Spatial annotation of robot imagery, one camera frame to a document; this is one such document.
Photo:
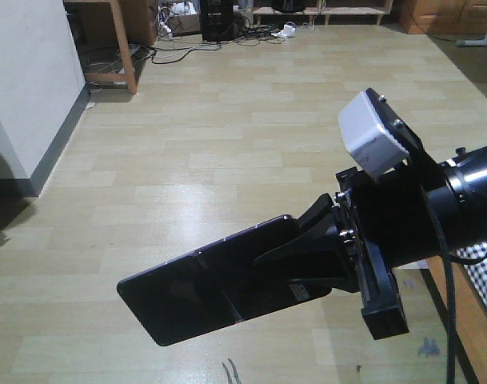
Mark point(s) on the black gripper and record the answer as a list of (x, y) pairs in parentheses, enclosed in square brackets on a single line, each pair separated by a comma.
[(383, 224)]

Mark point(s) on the black smartphone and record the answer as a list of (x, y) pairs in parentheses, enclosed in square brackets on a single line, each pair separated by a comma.
[(218, 285)]

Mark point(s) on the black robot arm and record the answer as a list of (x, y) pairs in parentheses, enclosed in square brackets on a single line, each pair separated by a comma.
[(467, 176)]

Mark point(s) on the black white checkered bed sheet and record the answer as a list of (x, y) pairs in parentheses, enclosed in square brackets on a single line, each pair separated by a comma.
[(478, 272)]

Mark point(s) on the white power strip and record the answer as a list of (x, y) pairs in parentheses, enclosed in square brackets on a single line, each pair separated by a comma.
[(287, 31)]

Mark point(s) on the low wooden shelf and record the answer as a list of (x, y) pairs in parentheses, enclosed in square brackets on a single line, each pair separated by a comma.
[(325, 9)]

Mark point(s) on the wooden cabinet with drawers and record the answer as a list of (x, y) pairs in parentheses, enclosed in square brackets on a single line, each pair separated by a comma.
[(443, 17)]

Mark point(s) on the black computer tower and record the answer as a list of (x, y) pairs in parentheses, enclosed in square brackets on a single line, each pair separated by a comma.
[(217, 20)]

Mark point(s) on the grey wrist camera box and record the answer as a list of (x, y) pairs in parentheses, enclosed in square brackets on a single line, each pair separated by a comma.
[(367, 140)]

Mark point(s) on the wooden desk frame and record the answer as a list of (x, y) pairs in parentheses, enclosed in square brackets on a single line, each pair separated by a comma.
[(112, 27)]

